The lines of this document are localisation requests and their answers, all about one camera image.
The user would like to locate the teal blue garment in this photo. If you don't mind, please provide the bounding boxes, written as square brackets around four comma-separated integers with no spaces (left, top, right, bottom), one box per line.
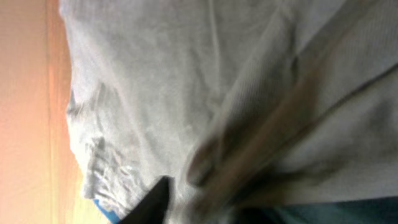
[93,199,121,224]

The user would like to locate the grey shorts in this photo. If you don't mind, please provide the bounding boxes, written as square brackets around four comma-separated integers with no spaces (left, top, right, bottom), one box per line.
[60,0,397,223]

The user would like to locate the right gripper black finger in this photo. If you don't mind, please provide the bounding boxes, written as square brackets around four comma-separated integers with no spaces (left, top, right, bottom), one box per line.
[118,176,170,224]

